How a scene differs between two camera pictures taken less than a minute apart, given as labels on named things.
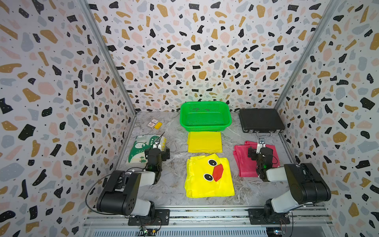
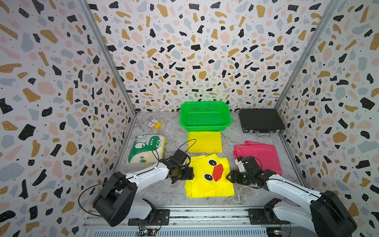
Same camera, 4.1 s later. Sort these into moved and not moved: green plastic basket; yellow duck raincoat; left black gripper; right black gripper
Moved: right black gripper; left black gripper
Not moved: green plastic basket; yellow duck raincoat
